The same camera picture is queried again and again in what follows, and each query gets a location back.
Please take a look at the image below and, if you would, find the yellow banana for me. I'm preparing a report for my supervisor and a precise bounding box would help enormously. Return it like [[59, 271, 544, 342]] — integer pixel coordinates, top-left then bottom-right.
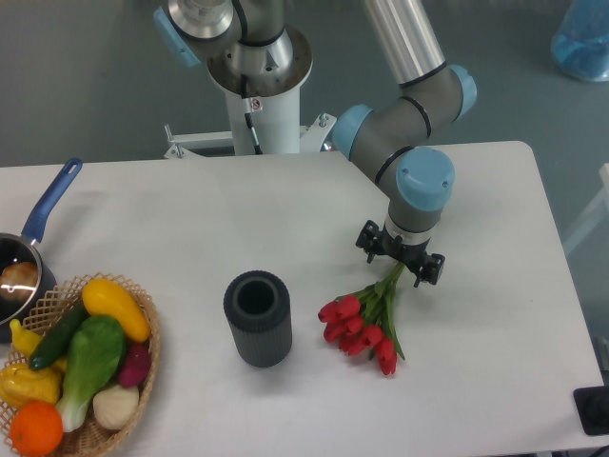
[[10, 319, 43, 359]]

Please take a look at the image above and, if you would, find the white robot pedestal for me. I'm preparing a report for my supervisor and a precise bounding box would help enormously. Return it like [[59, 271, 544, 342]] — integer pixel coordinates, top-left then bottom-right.
[[165, 25, 337, 158]]

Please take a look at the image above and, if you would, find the green cucumber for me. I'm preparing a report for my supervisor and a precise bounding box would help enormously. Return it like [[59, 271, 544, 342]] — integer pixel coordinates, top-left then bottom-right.
[[29, 300, 89, 370]]

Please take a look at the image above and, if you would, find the red tulip bouquet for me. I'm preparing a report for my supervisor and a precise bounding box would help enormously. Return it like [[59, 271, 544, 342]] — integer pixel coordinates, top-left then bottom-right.
[[318, 263, 405, 376]]

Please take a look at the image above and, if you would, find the white garlic bulb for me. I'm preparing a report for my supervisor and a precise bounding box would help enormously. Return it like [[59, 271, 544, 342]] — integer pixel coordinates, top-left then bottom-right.
[[92, 385, 139, 430]]

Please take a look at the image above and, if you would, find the dark grey ribbed vase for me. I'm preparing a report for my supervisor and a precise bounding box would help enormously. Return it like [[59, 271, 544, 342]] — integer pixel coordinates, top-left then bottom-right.
[[223, 270, 292, 368]]

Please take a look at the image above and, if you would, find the yellow squash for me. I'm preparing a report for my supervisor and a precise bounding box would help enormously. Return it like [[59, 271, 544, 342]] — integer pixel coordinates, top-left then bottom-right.
[[82, 278, 151, 343]]

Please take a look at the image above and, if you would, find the black device at edge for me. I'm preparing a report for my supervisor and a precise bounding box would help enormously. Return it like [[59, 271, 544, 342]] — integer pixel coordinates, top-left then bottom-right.
[[573, 386, 609, 436]]

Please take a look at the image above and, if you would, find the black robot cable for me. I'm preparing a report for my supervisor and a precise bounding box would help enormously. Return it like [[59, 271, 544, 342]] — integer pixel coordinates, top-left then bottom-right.
[[239, 73, 264, 156]]

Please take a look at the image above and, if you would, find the brown bread roll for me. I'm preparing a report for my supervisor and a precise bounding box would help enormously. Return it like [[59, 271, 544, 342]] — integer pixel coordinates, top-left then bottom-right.
[[1, 262, 38, 304]]

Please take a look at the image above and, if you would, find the blue plastic bag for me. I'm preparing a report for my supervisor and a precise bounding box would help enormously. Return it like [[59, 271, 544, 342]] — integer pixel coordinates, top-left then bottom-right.
[[551, 0, 608, 82]]

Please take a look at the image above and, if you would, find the purple red radish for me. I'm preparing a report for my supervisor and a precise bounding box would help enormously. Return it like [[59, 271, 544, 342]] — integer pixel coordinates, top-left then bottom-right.
[[117, 343, 151, 387]]

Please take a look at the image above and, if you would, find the orange fruit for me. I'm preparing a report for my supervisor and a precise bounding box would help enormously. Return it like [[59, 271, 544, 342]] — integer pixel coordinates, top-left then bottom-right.
[[9, 401, 64, 456]]

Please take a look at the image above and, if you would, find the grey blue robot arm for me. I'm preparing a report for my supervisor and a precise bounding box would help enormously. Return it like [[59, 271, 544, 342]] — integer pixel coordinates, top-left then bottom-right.
[[153, 1, 477, 284]]

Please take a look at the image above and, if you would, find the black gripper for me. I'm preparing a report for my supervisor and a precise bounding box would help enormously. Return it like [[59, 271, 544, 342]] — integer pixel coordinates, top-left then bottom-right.
[[355, 220, 445, 288]]

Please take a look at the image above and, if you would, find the blue handled saucepan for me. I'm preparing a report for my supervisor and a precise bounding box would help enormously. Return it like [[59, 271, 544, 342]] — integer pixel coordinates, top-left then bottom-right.
[[1, 158, 83, 344]]

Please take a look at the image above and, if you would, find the green bok choy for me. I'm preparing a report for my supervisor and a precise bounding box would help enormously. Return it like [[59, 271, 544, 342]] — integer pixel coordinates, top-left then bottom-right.
[[56, 315, 126, 433]]

